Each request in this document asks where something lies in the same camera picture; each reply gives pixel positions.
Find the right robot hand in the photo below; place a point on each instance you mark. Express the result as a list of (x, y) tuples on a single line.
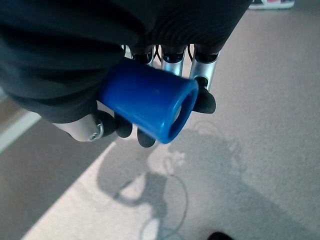
[(62, 50)]

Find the white shoe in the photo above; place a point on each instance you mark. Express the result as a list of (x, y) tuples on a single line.
[(271, 3)]

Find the dark robot foot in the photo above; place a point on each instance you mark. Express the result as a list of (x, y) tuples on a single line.
[(220, 236)]

